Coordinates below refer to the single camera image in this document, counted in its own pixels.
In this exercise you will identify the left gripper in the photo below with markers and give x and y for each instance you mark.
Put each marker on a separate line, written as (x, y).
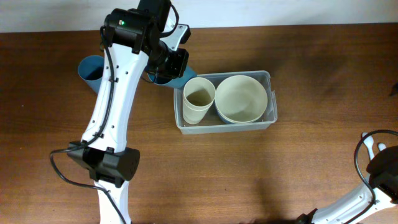
(183, 56)

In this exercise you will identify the blue cup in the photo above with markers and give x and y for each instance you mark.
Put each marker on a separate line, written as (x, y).
(90, 71)
(165, 80)

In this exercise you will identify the cream cup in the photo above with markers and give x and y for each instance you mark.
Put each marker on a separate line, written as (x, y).
(191, 112)
(201, 85)

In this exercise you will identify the cream bowl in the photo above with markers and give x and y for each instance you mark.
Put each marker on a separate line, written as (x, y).
(241, 99)

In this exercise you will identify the blue bowl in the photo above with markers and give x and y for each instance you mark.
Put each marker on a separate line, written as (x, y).
(230, 122)

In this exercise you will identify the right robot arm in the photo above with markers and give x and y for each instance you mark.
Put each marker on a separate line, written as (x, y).
(361, 202)

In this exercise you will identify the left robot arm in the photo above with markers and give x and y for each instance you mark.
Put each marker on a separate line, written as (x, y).
(135, 41)

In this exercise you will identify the clear plastic container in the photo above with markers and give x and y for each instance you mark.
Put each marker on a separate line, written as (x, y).
(212, 123)

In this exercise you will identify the white plastic spoon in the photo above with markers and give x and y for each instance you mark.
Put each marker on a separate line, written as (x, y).
(368, 142)

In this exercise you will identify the white plastic fork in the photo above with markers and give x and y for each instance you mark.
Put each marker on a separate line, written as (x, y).
(381, 146)

